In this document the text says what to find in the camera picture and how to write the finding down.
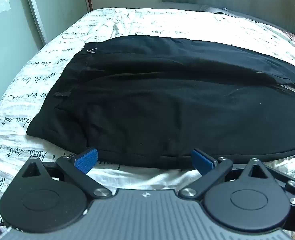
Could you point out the white printed blanket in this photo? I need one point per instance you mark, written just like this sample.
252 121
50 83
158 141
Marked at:
37 85

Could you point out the pale green sliding wardrobe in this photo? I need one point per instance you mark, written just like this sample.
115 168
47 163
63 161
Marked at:
60 7

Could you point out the grey pillow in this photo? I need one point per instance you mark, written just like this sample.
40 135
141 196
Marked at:
213 9

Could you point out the black pants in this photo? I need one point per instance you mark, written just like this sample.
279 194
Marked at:
162 100

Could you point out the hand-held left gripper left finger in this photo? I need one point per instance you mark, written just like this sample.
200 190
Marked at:
86 159

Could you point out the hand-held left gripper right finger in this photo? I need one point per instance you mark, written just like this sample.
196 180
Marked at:
201 161

